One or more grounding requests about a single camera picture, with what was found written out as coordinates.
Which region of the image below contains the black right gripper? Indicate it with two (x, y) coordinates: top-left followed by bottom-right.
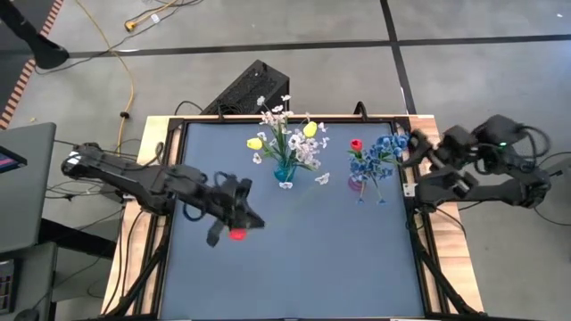
(401, 124), (479, 170)

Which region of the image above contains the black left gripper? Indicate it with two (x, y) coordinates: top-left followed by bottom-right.
(177, 166), (267, 249)

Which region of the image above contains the red artificial tulip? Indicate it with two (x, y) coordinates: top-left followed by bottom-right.
(228, 185), (314, 243)
(348, 138), (365, 179)

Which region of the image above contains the blue artificial flower bunch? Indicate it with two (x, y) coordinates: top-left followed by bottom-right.
(372, 132), (411, 179)
(348, 152), (396, 207)

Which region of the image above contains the yellow artificial tulip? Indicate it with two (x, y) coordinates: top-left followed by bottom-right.
(285, 120), (319, 171)
(245, 136), (286, 171)

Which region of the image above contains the white artificial flower bunch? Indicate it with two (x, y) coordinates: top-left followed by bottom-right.
(246, 94), (333, 191)

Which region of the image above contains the blue patterned glass vase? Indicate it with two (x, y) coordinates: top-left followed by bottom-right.
(272, 160), (298, 185)

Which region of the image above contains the wooden table board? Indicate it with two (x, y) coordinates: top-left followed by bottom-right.
(101, 114), (485, 316)

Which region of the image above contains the black perforated computer case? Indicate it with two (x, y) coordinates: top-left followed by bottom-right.
(200, 58), (291, 117)

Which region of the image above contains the grey side desk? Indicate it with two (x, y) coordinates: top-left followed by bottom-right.
(0, 121), (58, 321)

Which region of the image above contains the striped floor marking mat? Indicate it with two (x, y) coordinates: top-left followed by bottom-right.
(0, 0), (66, 131)

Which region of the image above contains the black stand foot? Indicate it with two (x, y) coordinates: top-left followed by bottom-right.
(0, 0), (71, 70)

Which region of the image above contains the black table frame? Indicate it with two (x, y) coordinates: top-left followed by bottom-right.
(104, 101), (485, 321)

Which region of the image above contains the yellow floor cable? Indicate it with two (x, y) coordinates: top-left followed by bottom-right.
(74, 0), (136, 153)

